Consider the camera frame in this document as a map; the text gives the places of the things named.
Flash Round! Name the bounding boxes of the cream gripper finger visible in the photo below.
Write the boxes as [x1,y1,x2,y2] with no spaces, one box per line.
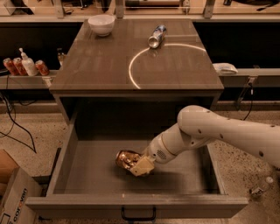
[129,156,155,177]

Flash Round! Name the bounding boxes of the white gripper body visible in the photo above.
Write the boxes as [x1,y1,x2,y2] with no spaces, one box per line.
[143,134,176,164]

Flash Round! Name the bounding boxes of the orange can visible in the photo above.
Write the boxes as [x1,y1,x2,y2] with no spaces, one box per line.
[115,150,142,170]

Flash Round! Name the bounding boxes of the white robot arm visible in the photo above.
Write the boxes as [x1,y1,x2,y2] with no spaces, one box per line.
[129,105,280,176]

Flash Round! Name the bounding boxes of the open grey top drawer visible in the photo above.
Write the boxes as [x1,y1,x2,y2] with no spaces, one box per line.
[26,100,248,220]

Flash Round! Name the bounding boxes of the blue silver can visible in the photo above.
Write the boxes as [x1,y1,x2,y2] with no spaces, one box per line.
[148,24,166,49]

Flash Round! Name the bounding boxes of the red soda can right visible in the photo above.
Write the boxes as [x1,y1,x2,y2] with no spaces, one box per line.
[35,60,50,76]

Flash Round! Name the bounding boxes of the red soda can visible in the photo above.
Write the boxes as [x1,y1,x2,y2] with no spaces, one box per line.
[35,60,50,76]
[13,58,27,75]
[3,58,18,75]

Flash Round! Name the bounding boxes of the red soda can middle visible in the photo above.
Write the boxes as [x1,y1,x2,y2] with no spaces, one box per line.
[13,58,27,75]

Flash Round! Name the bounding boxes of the red soda can left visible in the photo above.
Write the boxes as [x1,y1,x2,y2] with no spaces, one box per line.
[3,58,18,75]

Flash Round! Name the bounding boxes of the white folded cloth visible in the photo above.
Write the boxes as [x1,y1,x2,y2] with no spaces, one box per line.
[213,63,238,74]

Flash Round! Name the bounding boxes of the clear plastic bottle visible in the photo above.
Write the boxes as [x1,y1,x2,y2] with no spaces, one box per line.
[249,177,274,198]

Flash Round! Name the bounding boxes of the cardboard box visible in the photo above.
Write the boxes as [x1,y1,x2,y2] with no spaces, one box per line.
[0,150,42,224]

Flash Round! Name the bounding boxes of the small dark bottle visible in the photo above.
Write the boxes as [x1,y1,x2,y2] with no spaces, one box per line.
[57,48,66,66]

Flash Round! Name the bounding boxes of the white bowl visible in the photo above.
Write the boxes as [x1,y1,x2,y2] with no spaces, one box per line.
[87,14,115,37]

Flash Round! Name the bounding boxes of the white pump bottle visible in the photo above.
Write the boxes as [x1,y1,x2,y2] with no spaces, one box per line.
[19,48,38,76]

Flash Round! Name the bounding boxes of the black drawer handle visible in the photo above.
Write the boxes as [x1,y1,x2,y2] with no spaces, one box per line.
[121,206,157,221]

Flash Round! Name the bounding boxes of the black cable right floor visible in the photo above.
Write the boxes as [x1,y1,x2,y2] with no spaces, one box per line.
[242,82,254,122]

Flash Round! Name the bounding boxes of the black cable floor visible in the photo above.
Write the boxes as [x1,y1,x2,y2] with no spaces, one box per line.
[0,92,38,154]
[242,82,254,122]

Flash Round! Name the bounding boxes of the black cable left floor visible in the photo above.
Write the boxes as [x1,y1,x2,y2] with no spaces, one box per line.
[0,92,38,154]

